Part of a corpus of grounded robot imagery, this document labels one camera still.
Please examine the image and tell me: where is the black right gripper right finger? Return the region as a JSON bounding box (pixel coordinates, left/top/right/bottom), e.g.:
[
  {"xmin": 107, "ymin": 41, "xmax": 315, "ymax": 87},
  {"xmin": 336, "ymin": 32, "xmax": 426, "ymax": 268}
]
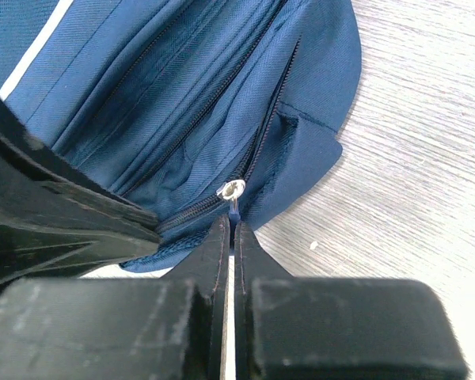
[{"xmin": 234, "ymin": 222, "xmax": 469, "ymax": 379}]

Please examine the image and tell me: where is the navy blue student backpack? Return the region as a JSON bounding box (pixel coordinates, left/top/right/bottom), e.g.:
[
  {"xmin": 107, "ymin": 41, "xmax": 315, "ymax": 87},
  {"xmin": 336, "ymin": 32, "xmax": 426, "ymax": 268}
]
[{"xmin": 0, "ymin": 1, "xmax": 361, "ymax": 272}]

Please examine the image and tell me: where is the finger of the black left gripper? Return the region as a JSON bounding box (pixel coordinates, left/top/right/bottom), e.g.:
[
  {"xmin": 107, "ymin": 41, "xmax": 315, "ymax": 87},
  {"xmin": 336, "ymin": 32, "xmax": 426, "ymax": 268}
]
[{"xmin": 0, "ymin": 99, "xmax": 160, "ymax": 289}]

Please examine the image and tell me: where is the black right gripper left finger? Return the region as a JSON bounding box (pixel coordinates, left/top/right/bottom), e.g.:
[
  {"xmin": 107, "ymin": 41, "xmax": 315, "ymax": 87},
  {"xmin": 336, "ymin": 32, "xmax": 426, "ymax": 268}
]
[{"xmin": 0, "ymin": 216, "xmax": 230, "ymax": 379}]

